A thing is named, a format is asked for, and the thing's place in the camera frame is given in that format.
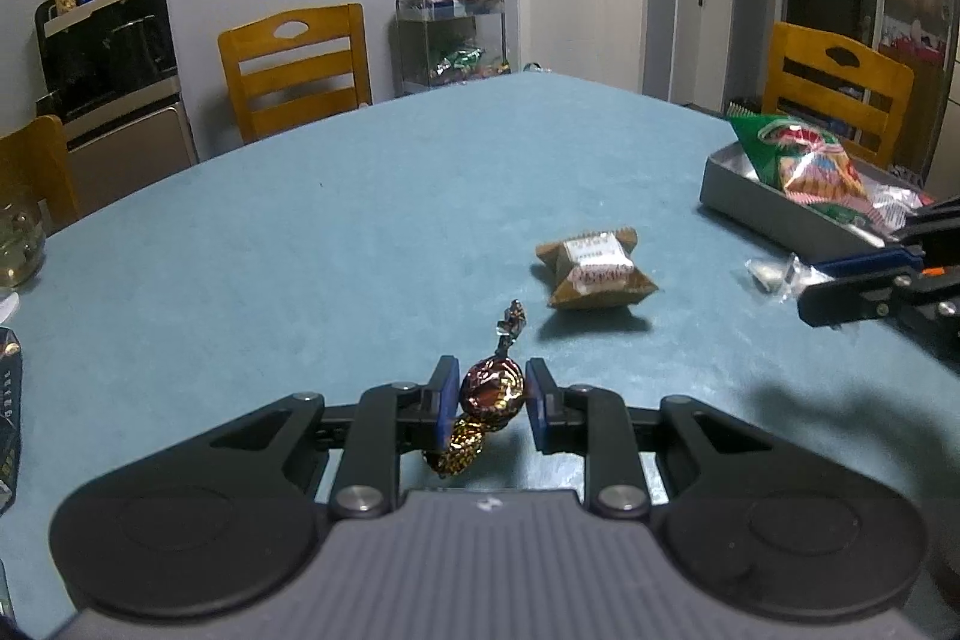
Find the brown packet with white label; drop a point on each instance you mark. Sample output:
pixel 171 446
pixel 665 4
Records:
pixel 596 269

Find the dark patterned box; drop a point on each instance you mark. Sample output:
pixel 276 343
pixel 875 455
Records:
pixel 7 415

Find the brown gold candy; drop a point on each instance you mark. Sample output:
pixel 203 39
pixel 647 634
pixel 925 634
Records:
pixel 491 389

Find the small white packet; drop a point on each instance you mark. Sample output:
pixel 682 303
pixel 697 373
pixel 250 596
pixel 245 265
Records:
pixel 896 205

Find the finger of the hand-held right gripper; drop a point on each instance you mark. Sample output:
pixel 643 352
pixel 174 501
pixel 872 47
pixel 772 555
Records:
pixel 847 302
pixel 862 261

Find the grey metal tray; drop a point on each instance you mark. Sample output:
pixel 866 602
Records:
pixel 765 209

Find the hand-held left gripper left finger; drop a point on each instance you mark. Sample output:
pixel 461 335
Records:
pixel 448 404

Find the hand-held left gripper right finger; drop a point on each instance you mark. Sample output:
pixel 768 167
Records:
pixel 537 407

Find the metal trolley rack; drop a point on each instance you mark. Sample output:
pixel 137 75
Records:
pixel 454 40

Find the black water dispenser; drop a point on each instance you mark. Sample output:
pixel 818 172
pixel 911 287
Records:
pixel 112 85

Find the green chips bag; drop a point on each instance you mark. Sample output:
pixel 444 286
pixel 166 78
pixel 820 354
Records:
pixel 810 164

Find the small clear candy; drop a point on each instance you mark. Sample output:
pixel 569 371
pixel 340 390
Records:
pixel 772 278

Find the glass jar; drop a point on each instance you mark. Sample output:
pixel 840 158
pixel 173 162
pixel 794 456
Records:
pixel 19 239

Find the wooden chair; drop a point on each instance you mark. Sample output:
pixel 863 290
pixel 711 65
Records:
pixel 840 85
pixel 300 78
pixel 37 160

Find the green snack bags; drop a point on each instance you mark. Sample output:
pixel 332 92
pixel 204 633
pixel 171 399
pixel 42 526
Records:
pixel 459 63

